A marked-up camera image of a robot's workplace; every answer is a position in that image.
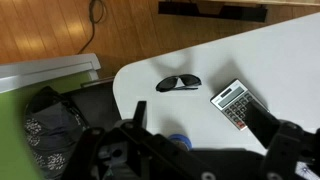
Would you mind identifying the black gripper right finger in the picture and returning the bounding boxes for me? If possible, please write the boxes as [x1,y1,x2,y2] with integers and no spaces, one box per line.
[244,101,282,150]

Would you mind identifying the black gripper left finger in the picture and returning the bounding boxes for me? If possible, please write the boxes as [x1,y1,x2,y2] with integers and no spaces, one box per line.
[133,100,148,130]

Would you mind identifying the silver calculator with dark keys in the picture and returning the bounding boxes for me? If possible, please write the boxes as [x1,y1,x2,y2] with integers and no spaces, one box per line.
[209,78,270,132]

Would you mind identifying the black sunglasses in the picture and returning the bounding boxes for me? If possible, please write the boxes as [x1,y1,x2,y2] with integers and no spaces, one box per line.
[155,73,203,93]

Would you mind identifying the blue tape roll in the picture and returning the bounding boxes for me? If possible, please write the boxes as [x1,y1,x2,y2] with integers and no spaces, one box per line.
[167,133,194,152]

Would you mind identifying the dark floral patterned cushion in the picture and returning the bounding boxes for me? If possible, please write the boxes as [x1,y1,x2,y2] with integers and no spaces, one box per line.
[23,85,91,180]

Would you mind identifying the black furniture base bar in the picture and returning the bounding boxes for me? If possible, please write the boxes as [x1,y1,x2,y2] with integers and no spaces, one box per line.
[157,0,269,24]

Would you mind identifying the black cable on floor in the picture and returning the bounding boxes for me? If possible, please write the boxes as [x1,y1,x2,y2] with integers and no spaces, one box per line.
[77,0,108,55]

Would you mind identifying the white bench frame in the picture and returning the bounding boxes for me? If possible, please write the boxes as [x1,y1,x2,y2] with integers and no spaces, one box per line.
[0,53,102,94]

